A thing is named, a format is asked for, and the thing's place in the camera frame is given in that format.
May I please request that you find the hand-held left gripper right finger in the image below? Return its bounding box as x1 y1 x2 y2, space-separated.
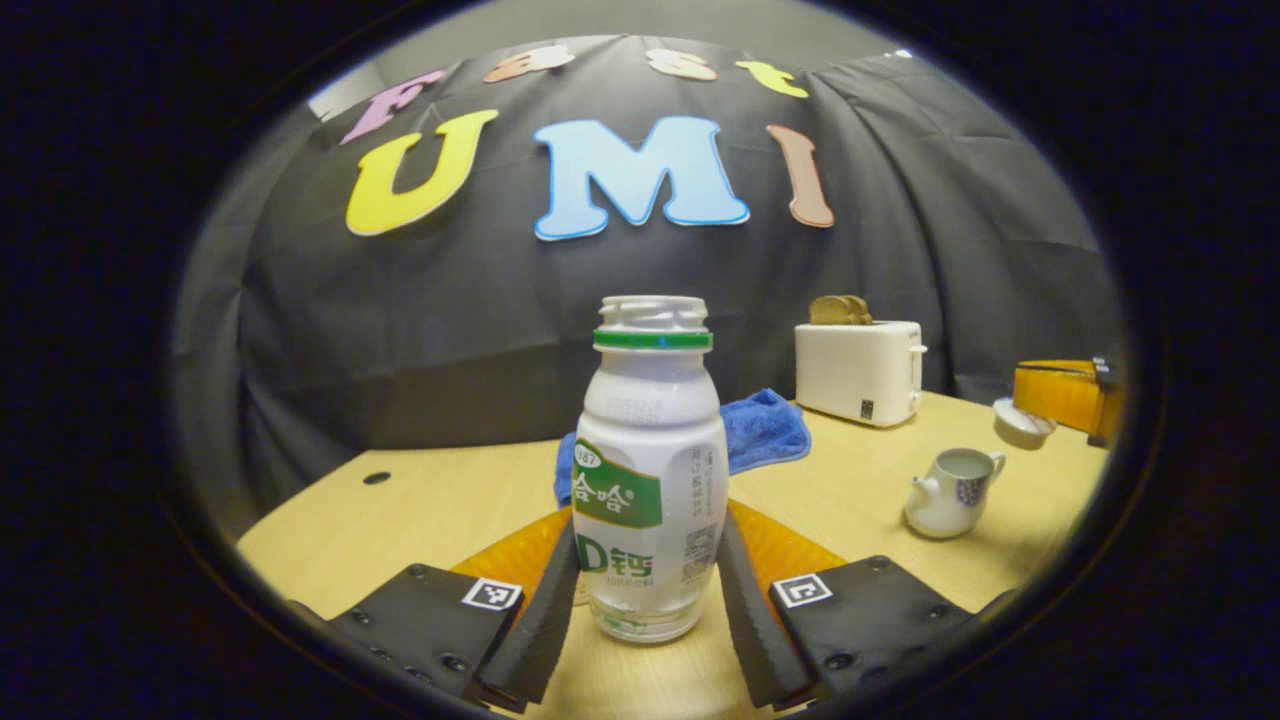
716 500 1021 713

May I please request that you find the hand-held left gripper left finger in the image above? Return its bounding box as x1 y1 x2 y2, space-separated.
290 507 582 713

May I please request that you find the white blue-patterned teacup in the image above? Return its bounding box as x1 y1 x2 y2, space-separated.
904 447 1007 540

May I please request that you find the white plastic water bottle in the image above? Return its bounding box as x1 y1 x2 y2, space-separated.
572 295 730 644

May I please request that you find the blue towel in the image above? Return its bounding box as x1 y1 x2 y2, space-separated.
553 388 813 507

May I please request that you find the white toaster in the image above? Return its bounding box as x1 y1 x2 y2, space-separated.
795 320 929 429

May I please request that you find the black backdrop cloth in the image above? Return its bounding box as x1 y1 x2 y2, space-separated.
170 35 1126 531

